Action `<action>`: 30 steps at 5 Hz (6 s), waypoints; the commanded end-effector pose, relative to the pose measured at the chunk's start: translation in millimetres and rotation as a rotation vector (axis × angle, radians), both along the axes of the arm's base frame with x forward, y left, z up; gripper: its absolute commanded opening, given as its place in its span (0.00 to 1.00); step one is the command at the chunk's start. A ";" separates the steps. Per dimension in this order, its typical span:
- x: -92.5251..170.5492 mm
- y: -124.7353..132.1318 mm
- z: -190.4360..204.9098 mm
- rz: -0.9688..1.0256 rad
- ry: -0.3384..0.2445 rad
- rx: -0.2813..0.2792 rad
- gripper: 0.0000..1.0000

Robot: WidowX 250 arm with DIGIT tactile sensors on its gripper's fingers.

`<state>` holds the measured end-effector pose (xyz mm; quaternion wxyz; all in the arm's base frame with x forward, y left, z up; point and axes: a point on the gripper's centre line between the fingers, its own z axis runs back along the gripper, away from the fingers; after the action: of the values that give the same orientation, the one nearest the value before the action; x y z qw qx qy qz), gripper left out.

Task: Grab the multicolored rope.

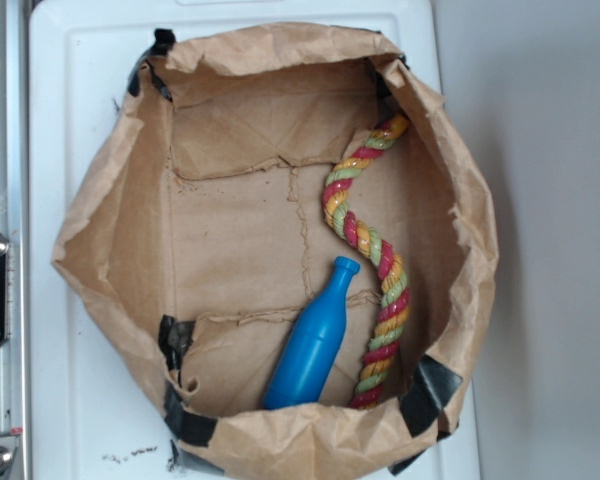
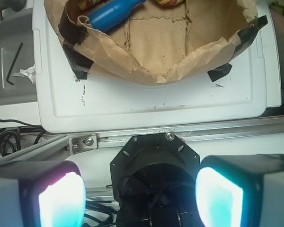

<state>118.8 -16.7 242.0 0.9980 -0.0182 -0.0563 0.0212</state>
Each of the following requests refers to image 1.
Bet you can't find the white plastic tray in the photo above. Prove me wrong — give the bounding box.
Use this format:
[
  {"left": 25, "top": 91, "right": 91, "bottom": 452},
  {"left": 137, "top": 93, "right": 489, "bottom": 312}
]
[{"left": 28, "top": 0, "right": 483, "bottom": 480}]

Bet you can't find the aluminium frame rail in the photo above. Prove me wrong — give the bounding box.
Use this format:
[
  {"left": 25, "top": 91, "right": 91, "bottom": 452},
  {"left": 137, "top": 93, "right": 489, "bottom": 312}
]
[{"left": 0, "top": 1, "right": 33, "bottom": 479}]

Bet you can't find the blue plastic bottle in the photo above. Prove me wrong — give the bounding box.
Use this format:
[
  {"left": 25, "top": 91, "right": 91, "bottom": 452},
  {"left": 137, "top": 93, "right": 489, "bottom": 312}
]
[{"left": 263, "top": 256, "right": 360, "bottom": 410}]

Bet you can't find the multicolored twisted rope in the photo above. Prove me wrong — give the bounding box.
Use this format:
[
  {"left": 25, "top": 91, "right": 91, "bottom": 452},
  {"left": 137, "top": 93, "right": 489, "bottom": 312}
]
[{"left": 322, "top": 112, "right": 412, "bottom": 411}]

